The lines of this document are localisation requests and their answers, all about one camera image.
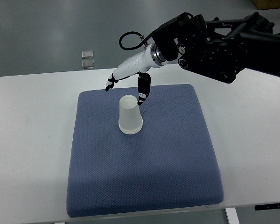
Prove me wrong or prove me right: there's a white paper cup on cushion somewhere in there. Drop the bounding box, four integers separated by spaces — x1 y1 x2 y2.
120 129 141 135

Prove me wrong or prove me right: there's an upper metal floor plate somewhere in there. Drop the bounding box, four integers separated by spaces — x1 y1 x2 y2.
81 50 94 59

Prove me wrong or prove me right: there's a blue textured cushion mat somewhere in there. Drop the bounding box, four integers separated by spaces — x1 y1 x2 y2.
67 84 224 217

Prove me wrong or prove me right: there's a brown cardboard box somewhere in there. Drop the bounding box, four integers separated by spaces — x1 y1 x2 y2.
252 0 280 10

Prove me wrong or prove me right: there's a black looped cable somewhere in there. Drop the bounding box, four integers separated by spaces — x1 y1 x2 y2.
119 31 154 51

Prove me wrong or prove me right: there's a lower metal floor plate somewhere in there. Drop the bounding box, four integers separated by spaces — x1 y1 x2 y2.
82 59 94 69

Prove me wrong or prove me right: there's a black table control panel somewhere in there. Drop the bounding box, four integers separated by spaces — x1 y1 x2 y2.
254 203 280 211

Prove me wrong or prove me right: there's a metal floor plate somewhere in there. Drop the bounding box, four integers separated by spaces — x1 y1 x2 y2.
82 59 94 69
81 50 94 59

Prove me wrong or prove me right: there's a white paper cup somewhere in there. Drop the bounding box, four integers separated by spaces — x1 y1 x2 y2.
120 129 141 135
119 95 143 131

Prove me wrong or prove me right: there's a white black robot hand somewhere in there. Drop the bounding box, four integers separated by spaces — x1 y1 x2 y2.
105 43 168 105

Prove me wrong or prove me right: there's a white table leg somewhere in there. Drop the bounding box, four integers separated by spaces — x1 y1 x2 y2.
225 208 240 224

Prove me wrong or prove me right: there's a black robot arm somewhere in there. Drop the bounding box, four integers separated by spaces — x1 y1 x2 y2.
151 12 280 84

